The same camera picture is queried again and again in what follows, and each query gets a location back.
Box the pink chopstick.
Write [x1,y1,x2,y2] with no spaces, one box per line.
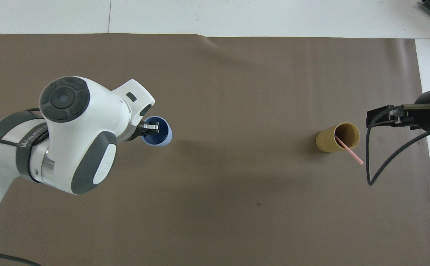
[335,136,364,165]

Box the yellow wooden cup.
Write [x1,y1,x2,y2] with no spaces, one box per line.
[315,122,360,153]

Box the blue cup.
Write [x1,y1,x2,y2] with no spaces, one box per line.
[141,116,173,148]

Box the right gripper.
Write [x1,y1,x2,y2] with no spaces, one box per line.
[399,90,430,133]

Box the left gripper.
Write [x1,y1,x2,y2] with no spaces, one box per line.
[128,123,160,142]

